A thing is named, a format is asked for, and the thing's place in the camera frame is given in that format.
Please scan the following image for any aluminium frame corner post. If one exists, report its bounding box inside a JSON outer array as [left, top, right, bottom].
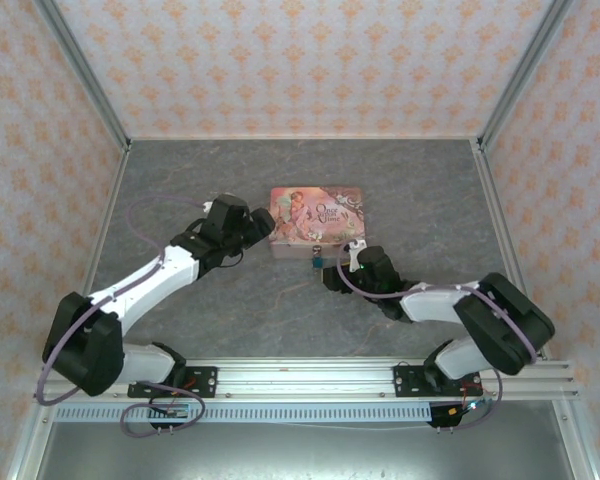
[[476, 0, 577, 152], [33, 0, 133, 152]]

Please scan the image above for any aluminium mounting rail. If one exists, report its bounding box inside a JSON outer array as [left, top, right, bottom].
[[35, 357, 581, 402]]

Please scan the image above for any white slotted cable duct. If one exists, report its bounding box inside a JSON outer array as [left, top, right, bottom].
[[53, 402, 434, 425]]

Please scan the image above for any aluminium table side rail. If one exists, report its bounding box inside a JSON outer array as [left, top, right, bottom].
[[472, 139, 597, 480], [4, 138, 133, 480]]

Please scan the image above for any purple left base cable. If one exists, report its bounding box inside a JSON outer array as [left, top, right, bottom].
[[119, 383, 206, 437]]

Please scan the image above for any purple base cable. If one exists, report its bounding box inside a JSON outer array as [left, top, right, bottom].
[[119, 383, 206, 437], [437, 368, 505, 433]]

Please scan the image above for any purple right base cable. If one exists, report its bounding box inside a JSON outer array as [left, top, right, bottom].
[[437, 368, 505, 433]]

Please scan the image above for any pink fairy tin box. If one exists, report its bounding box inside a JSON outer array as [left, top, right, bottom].
[[268, 185, 369, 261]]

